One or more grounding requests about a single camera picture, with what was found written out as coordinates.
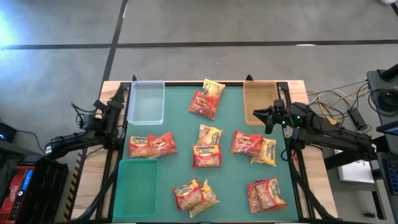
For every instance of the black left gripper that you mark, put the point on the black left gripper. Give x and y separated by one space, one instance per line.
112 114

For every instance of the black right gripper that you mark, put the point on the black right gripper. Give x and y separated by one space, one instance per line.
281 119

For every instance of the orange saucy noodles pack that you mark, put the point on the orange saucy noodles pack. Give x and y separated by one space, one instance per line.
246 143
253 199
202 105
162 144

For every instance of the yellow creamy chicken ramen pack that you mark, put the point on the yellow creamy chicken ramen pack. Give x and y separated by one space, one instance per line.
268 154
214 88
210 134
207 199

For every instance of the red beef ramen pack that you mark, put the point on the red beef ramen pack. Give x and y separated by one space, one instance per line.
270 193
206 157
186 196
137 147

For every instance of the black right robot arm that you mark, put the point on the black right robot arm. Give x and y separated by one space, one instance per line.
342 140

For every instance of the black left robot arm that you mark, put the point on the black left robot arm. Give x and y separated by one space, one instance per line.
71 141

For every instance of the black clamp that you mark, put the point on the black clamp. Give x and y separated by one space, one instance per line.
134 77
249 77

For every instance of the orange plastic bin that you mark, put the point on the orange plastic bin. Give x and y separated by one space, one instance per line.
258 96

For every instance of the clear plastic bin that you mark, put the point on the clear plastic bin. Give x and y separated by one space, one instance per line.
146 102

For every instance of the black power adapter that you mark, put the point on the black power adapter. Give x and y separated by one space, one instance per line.
357 119

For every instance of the green plastic bin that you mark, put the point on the green plastic bin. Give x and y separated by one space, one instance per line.
135 189

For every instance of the white sheet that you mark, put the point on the white sheet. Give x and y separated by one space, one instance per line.
354 172

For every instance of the yellow black hazard tape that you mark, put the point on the yellow black hazard tape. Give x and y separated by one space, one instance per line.
72 189

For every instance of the black box with blue light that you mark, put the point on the black box with blue light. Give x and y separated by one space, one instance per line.
7 133

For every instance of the black crate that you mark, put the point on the black crate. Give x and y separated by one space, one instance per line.
46 189

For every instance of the black laptop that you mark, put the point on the black laptop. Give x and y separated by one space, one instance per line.
391 174

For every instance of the small black floor object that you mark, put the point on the small black floor object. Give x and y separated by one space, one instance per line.
370 214

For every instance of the red power station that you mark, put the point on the red power station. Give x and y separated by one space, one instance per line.
12 194

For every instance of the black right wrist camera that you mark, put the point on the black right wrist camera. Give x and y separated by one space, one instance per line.
279 104

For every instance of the black table frame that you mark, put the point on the black table frame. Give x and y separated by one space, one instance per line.
183 83

